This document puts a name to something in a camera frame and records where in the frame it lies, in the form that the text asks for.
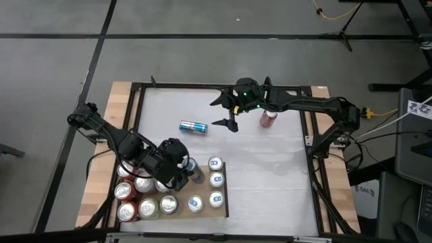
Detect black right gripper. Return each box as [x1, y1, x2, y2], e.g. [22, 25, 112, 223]
[209, 77, 268, 134]

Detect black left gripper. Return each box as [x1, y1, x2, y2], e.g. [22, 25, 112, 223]
[144, 136, 190, 192]

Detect blue silver Red Bull can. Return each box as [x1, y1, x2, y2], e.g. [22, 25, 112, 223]
[187, 195, 205, 213]
[208, 155, 224, 172]
[208, 190, 225, 209]
[184, 157, 206, 185]
[209, 171, 225, 188]
[178, 120, 209, 136]

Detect silver can with red print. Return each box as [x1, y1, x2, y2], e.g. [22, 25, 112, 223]
[155, 180, 175, 194]

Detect silver Diet Coke can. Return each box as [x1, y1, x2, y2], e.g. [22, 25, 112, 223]
[159, 194, 180, 216]

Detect white red Spindrift can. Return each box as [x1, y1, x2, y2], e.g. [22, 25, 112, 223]
[134, 173, 156, 194]

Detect green soda can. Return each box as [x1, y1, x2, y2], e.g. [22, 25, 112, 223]
[138, 198, 161, 220]

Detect wooden shelf board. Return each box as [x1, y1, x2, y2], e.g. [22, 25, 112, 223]
[119, 164, 227, 223]

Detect black tripod stand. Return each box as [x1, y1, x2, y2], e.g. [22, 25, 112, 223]
[319, 1, 365, 53]

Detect white printed box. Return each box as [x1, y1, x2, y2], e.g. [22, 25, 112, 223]
[350, 179, 381, 220]

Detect black floor stand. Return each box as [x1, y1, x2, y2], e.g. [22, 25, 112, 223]
[0, 143, 26, 159]

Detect grey cabinet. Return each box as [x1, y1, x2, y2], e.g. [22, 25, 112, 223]
[394, 87, 432, 187]

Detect white marker paper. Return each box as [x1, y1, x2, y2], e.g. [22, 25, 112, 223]
[406, 99, 432, 121]

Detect dark screen device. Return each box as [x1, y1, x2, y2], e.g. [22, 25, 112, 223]
[416, 184, 432, 239]

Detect black metal table frame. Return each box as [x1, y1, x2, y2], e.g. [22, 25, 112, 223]
[80, 76, 360, 242]

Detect black shelf side frame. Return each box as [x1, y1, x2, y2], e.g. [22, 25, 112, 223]
[221, 161, 230, 219]

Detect yellow floor cable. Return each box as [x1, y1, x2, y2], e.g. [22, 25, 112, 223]
[312, 0, 359, 20]

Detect yellow cable connector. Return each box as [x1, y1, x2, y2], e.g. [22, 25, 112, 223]
[362, 107, 400, 119]

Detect white cable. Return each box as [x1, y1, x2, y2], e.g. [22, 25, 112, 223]
[356, 96, 432, 140]

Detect black desk frame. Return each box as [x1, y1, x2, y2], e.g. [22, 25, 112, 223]
[339, 0, 432, 92]

